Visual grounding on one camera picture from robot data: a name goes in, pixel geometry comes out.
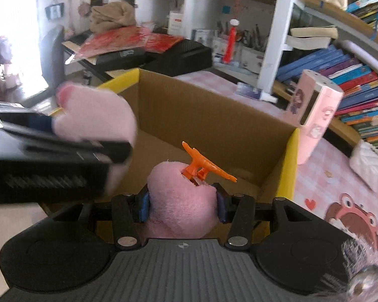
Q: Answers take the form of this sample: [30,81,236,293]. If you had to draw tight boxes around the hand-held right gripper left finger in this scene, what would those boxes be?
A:
[52,191,150,249]

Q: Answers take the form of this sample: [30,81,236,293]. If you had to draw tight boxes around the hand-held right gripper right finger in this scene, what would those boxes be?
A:
[216,190,331,249]

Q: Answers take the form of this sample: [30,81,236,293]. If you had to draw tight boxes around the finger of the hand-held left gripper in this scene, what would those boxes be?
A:
[0,112,55,133]
[6,128,133,165]

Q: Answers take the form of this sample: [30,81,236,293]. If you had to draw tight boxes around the pink round plush toy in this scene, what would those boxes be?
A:
[146,160,219,239]

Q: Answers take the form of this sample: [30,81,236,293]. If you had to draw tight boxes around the pink plush pig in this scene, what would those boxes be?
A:
[52,82,138,196]

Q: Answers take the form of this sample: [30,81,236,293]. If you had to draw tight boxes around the orange claw hair clip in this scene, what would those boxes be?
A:
[182,141,238,187]

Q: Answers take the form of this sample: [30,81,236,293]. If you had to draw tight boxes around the yellow-edged cardboard box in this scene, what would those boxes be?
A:
[39,67,300,249]

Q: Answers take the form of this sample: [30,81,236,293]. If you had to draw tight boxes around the dark chair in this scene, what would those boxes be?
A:
[39,25,66,89]

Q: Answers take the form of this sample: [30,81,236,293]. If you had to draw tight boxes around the black keyboard stand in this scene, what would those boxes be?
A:
[76,57,114,83]

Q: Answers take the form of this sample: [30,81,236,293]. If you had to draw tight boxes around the brown cardboard sheet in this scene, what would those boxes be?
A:
[62,40,98,62]

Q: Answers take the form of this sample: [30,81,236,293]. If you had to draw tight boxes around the black flat case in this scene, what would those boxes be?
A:
[93,49,146,67]

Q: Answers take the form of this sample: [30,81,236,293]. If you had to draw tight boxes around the bagged red paper packets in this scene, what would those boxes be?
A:
[73,27,152,60]

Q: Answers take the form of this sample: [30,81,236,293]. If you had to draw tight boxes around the small spray bottle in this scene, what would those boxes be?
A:
[236,82,278,104]

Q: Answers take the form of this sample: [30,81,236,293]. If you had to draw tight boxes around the red paper packet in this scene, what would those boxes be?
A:
[145,33,184,53]

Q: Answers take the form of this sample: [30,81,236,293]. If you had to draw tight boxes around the beige folded cloth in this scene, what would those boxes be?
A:
[90,2,137,34]

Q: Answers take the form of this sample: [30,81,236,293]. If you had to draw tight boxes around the pink cartoon carton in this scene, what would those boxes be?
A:
[285,69,344,165]

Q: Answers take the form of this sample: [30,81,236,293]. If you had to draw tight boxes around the white box red label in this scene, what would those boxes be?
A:
[168,11,185,37]

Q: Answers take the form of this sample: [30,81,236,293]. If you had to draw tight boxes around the white quilted pouch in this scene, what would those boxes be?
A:
[349,139,378,192]

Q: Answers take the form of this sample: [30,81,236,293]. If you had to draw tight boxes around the clear plastic wrapper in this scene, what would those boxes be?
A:
[343,238,378,297]

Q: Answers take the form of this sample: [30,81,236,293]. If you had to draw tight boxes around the red tassel ornament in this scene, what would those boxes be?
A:
[222,19,242,64]

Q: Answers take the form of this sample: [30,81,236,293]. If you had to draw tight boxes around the bunch of pens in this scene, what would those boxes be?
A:
[217,20,269,51]

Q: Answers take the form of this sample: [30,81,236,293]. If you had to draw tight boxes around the row of colourful books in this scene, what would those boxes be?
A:
[275,44,378,149]

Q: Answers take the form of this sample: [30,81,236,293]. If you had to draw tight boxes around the beige old book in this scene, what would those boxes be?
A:
[290,27,338,40]
[286,36,331,51]

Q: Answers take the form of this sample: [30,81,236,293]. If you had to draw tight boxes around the white bookshelf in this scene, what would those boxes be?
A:
[104,0,378,152]

